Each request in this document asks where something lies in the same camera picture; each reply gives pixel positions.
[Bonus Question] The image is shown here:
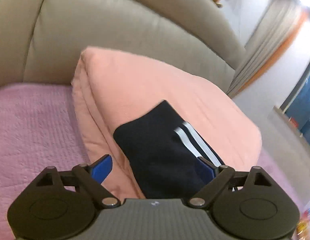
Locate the purple quilted bedspread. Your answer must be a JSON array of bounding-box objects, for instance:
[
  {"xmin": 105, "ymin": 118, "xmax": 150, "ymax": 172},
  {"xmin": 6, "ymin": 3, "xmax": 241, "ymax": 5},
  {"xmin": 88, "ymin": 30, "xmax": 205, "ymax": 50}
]
[{"xmin": 0, "ymin": 82, "xmax": 306, "ymax": 240}]

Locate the dark navy hooded sweatshirt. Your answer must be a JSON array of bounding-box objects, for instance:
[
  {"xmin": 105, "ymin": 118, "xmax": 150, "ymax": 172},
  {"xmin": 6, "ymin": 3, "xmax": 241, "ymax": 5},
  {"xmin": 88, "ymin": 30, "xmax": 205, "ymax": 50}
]
[{"xmin": 113, "ymin": 101, "xmax": 224, "ymax": 199}]

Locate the blue glass window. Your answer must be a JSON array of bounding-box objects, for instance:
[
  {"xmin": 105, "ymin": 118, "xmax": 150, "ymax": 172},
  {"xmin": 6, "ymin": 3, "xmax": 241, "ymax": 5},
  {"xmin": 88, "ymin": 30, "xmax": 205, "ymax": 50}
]
[{"xmin": 280, "ymin": 62, "xmax": 310, "ymax": 146}]

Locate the beige leather headboard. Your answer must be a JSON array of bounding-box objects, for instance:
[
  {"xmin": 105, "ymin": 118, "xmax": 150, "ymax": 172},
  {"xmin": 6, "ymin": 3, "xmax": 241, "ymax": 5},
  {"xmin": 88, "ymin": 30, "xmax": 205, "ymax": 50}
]
[{"xmin": 0, "ymin": 0, "xmax": 245, "ymax": 91}]

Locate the beige striped curtain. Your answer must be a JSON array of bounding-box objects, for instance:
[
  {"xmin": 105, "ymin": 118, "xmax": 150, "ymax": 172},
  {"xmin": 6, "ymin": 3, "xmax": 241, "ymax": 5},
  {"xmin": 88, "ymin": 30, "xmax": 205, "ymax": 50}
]
[{"xmin": 227, "ymin": 0, "xmax": 308, "ymax": 98}]

